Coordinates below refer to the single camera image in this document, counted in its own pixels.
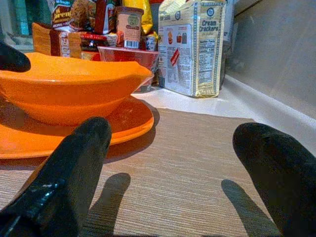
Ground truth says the beige woven placemat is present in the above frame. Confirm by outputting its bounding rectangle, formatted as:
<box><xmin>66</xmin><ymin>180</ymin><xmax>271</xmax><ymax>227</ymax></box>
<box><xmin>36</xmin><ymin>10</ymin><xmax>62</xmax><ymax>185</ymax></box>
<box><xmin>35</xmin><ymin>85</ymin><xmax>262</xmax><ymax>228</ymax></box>
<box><xmin>0</xmin><ymin>107</ymin><xmax>282</xmax><ymax>237</ymax></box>

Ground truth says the small blue white packet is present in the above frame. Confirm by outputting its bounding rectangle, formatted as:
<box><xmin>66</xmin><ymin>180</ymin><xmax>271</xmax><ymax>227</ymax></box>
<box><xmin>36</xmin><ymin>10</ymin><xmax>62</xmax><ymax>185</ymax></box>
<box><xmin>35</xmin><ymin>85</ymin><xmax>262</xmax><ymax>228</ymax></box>
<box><xmin>144</xmin><ymin>34</ymin><xmax>158</xmax><ymax>52</ymax></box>

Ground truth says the red snack bag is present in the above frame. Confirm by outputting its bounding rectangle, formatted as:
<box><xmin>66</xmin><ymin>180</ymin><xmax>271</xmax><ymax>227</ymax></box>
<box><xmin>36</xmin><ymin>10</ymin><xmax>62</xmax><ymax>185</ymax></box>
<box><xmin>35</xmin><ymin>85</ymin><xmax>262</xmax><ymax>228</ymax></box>
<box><xmin>94</xmin><ymin>0</ymin><xmax>122</xmax><ymax>35</ymax></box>

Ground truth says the orange and brown snack packet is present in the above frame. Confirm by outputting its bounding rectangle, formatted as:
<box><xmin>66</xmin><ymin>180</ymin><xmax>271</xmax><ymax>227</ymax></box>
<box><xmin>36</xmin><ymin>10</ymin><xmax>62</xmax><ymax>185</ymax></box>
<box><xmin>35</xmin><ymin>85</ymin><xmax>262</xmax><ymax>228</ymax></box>
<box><xmin>31</xmin><ymin>22</ymin><xmax>83</xmax><ymax>59</ymax></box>

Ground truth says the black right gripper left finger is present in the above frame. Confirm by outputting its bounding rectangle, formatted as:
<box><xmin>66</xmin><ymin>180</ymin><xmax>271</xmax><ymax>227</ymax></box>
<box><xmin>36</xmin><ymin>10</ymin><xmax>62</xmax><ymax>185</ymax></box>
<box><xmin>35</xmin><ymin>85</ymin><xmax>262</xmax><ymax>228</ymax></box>
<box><xmin>0</xmin><ymin>117</ymin><xmax>113</xmax><ymax>237</ymax></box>

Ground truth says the clear red plastic bowl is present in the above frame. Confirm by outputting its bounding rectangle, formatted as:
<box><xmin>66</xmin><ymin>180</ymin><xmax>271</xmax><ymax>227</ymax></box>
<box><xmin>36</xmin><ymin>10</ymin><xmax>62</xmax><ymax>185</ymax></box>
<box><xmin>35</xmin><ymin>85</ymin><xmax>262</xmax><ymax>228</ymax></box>
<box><xmin>97</xmin><ymin>45</ymin><xmax>160</xmax><ymax>93</ymax></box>

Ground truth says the yellow snack bag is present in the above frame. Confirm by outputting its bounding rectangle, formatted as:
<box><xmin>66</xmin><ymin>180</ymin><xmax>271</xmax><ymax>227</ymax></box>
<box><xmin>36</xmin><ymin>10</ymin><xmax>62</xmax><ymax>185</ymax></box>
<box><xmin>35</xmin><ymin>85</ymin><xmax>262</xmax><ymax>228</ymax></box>
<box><xmin>122</xmin><ymin>0</ymin><xmax>159</xmax><ymax>37</ymax></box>

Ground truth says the orange plastic plate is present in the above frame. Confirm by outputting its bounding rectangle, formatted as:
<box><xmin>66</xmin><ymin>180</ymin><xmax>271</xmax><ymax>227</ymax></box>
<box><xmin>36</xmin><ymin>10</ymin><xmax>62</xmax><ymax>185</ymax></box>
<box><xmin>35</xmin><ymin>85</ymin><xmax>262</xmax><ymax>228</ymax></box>
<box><xmin>0</xmin><ymin>95</ymin><xmax>155</xmax><ymax>160</ymax></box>

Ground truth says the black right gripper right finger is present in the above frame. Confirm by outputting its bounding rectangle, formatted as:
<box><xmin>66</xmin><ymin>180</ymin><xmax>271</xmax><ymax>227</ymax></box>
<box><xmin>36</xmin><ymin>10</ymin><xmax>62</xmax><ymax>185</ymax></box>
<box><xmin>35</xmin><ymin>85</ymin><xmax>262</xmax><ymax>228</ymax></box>
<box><xmin>232</xmin><ymin>122</ymin><xmax>316</xmax><ymax>237</ymax></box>

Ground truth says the orange cup with barcode label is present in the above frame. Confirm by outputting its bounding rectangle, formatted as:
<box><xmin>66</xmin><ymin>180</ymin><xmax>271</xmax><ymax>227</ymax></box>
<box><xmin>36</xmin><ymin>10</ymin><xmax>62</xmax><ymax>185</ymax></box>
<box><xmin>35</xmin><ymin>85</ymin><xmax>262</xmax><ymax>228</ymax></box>
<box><xmin>116</xmin><ymin>6</ymin><xmax>145</xmax><ymax>49</ymax></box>

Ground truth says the cream crackers package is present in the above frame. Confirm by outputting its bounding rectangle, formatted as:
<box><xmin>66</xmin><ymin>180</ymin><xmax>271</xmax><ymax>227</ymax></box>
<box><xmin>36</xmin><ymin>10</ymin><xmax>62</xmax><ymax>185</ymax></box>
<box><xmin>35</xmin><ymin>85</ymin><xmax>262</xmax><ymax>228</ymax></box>
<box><xmin>157</xmin><ymin>0</ymin><xmax>227</xmax><ymax>98</ymax></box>

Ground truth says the orange plastic bowl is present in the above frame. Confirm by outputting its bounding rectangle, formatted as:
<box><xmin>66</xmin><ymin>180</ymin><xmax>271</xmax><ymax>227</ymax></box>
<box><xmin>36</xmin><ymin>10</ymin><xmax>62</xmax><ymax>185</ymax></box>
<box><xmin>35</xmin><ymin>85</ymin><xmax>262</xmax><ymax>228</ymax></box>
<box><xmin>0</xmin><ymin>52</ymin><xmax>154</xmax><ymax>127</ymax></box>

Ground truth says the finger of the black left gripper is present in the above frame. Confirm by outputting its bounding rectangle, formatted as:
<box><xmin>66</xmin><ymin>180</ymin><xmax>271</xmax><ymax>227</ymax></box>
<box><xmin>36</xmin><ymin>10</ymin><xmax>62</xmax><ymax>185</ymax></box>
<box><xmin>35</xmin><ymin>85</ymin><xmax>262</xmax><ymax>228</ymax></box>
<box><xmin>0</xmin><ymin>41</ymin><xmax>32</xmax><ymax>73</ymax></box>

